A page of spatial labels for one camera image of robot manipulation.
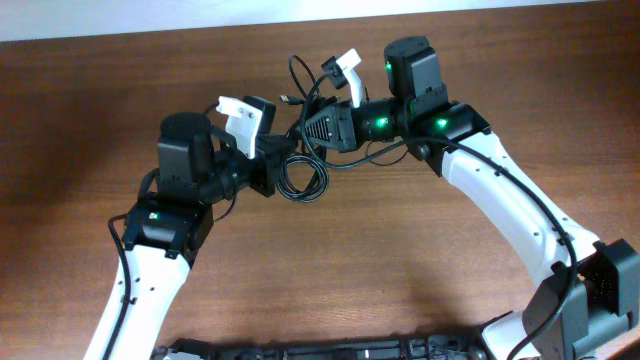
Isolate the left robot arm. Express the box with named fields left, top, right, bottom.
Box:
left=85, top=96, right=296, bottom=359

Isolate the black cable bundle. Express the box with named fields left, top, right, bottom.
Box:
left=274, top=53, right=331, bottom=204

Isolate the right camera black cable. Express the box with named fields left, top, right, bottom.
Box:
left=299, top=69, right=580, bottom=360

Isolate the camera black cable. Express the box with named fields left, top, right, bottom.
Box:
left=99, top=212, right=132, bottom=360
left=299, top=69, right=580, bottom=360

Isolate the left camera black cable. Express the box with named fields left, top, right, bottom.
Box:
left=99, top=212, right=132, bottom=360

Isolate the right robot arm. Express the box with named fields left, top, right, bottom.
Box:
left=297, top=36, right=639, bottom=359

